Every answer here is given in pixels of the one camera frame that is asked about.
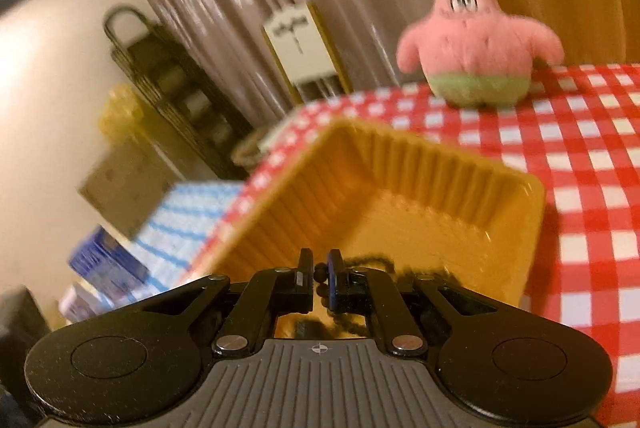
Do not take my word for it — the cardboard box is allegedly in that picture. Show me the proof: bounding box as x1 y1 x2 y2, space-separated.
77 147 173 240

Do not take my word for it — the red white checkered tablecloth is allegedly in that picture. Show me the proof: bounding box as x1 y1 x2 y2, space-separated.
180 63 640 411

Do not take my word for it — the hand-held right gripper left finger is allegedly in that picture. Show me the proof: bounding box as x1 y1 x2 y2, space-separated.
134 248 317 357

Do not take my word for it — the brown bead bracelet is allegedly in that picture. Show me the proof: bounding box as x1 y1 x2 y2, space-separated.
314 253 401 340

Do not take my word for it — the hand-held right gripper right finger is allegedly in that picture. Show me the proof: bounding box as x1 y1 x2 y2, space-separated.
325 249 507 357

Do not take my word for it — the yellow plastic bag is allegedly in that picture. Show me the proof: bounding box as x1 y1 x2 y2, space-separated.
97 84 148 143

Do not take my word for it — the blue printed box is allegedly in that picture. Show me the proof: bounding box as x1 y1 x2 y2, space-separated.
67 225 151 296

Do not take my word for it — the yellow ribbed plastic tray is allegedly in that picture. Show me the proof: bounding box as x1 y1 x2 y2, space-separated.
187 118 547 340

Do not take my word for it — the blue checked blanket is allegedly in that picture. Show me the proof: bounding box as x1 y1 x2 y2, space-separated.
131 180 246 291

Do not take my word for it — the woven basket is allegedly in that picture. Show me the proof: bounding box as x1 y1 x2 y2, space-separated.
231 130 273 166

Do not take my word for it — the pink starfish plush toy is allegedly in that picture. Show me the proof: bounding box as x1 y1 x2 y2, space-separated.
396 0 566 110

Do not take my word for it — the white wooden chair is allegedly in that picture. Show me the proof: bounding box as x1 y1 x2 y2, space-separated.
262 2 353 106

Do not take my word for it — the beige patterned curtain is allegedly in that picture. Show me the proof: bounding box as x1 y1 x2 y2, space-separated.
97 0 441 129

